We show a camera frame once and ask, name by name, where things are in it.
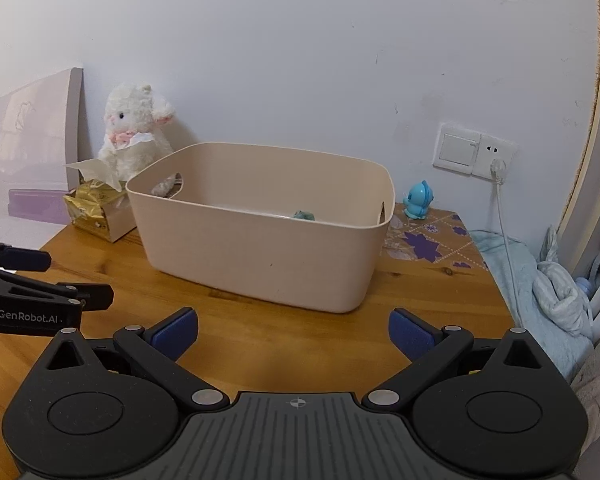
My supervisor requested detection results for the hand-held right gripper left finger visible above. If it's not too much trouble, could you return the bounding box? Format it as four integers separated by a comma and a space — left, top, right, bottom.
35, 307, 231, 414

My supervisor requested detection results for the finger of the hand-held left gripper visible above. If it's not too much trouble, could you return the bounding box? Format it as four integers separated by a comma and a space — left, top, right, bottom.
0, 238, 52, 273
0, 268, 115, 311

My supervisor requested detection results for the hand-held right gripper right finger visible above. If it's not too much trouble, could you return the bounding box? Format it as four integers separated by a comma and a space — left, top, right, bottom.
362, 308, 557, 414

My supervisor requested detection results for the pink plastic storage bin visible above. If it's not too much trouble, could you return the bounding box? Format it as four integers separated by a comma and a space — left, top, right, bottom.
125, 141, 397, 314

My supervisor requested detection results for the gold tissue box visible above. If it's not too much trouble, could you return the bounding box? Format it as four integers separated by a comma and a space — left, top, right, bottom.
62, 180, 139, 244

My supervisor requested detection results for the purple floral table mat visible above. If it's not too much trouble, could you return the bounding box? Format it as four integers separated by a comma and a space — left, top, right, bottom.
382, 202, 490, 272

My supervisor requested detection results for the white tissue sheet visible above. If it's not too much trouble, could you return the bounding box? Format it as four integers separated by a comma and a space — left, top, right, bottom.
63, 157, 126, 194

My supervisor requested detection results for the light blue blanket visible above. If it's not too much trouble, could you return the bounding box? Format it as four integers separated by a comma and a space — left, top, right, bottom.
468, 227, 597, 387

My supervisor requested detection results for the pink printed board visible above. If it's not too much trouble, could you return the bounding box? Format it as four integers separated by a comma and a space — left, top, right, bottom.
0, 65, 85, 227

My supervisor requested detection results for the blue toy figure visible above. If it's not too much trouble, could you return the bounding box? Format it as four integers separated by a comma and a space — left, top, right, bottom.
402, 179, 434, 221

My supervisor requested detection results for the light blue striped cloth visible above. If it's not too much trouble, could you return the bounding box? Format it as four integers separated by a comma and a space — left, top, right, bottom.
532, 225, 595, 339

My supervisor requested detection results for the white plush lamb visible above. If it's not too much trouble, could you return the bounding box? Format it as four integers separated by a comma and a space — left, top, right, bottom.
97, 83, 177, 182

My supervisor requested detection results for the blue plastic item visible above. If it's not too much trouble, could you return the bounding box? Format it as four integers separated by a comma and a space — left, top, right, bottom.
574, 252, 600, 307

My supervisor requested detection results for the beige curved headboard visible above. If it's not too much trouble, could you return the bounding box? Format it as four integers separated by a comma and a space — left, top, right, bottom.
556, 0, 600, 281

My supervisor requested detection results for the white power cable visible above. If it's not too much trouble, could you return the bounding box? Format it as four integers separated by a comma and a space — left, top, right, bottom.
494, 183, 527, 330

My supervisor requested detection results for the white light switch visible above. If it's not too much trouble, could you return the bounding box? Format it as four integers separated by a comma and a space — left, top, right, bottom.
432, 120, 483, 177

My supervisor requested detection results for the white wall socket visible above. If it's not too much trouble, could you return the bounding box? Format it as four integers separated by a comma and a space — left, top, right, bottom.
472, 132, 520, 181

